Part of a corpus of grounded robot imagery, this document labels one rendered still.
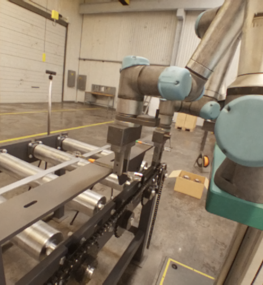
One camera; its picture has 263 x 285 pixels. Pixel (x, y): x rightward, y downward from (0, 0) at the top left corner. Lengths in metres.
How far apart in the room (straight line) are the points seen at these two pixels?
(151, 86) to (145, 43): 11.48
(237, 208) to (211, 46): 0.40
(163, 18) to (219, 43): 11.47
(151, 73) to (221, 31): 0.20
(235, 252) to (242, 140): 0.83
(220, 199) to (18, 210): 0.44
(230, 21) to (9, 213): 0.63
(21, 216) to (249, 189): 0.48
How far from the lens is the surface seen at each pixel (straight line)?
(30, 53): 11.57
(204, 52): 0.55
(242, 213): 0.51
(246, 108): 0.33
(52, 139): 1.77
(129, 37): 12.47
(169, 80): 0.43
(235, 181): 0.50
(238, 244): 1.09
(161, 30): 11.80
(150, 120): 0.49
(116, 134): 0.49
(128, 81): 0.50
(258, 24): 0.39
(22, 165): 1.24
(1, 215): 0.43
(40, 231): 0.76
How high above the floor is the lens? 1.42
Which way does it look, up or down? 16 degrees down
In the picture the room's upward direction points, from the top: 9 degrees clockwise
